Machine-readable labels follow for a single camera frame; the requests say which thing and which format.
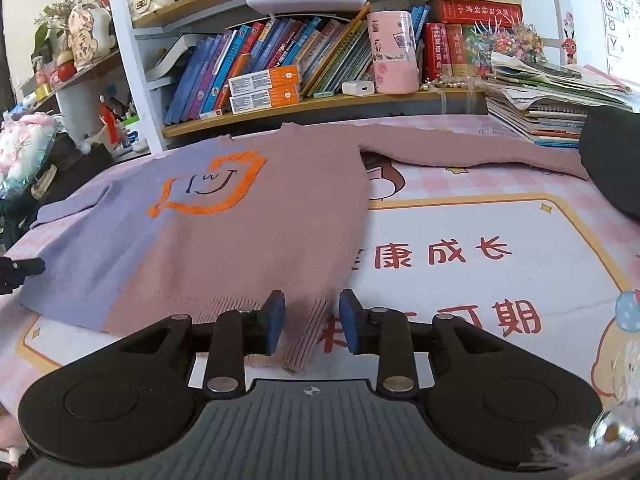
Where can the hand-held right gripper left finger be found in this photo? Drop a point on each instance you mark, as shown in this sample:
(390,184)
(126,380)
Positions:
(274,322)

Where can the small teal flat box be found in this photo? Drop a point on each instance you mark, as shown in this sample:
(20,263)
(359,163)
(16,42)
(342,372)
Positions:
(323,94)

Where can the alphabet wall poster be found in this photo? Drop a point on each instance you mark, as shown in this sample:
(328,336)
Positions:
(620,15)

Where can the pink cylindrical container with stickers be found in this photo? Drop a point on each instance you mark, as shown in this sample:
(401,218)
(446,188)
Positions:
(395,55)

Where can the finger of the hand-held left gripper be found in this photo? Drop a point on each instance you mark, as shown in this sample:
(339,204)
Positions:
(27,266)

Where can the pink wrapped flower bouquet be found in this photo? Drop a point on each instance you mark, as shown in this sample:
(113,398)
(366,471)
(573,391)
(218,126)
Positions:
(25,145)

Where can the reindeer wall sticker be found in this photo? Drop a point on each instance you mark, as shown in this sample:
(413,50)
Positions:
(569,45)

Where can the white frame wooden bookshelf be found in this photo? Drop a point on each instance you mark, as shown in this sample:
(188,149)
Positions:
(350,102)

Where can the small red and white box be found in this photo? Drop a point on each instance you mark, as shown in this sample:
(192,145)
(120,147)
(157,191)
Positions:
(212,113)

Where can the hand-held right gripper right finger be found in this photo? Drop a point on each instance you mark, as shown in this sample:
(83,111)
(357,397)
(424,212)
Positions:
(350,325)

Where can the purple and mauve knit sweater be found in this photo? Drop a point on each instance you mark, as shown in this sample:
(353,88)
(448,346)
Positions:
(225,260)

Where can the dark cloth bag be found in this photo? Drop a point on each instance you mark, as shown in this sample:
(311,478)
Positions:
(612,160)

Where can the green potted plant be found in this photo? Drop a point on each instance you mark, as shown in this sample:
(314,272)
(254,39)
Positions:
(50,20)

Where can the orange and white carton box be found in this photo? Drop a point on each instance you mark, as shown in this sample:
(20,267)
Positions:
(267,100)
(265,79)

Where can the red tassel ornament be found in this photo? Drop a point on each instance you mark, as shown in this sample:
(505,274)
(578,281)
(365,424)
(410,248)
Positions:
(107,120)

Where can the leaning white open booklet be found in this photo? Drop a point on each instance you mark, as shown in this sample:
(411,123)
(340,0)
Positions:
(172,57)

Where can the thick red book lying flat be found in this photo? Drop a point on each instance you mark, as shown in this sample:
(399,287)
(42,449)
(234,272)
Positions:
(480,11)

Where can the colourful bead flower bunch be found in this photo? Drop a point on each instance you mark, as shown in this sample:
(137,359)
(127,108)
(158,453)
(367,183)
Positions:
(510,42)

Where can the clear crystal ball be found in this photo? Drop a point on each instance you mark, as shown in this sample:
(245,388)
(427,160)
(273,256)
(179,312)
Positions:
(615,430)

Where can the white power adapter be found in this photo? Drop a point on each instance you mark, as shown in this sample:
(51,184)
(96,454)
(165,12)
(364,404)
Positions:
(358,88)

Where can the row of colourful children's books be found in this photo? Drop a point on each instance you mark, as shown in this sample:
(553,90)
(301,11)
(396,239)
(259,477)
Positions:
(280,50)

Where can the pink cartoon printed table mat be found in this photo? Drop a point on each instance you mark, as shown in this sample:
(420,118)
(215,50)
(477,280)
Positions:
(475,210)

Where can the stack of notebooks and papers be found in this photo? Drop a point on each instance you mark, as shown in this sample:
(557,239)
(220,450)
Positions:
(545,110)

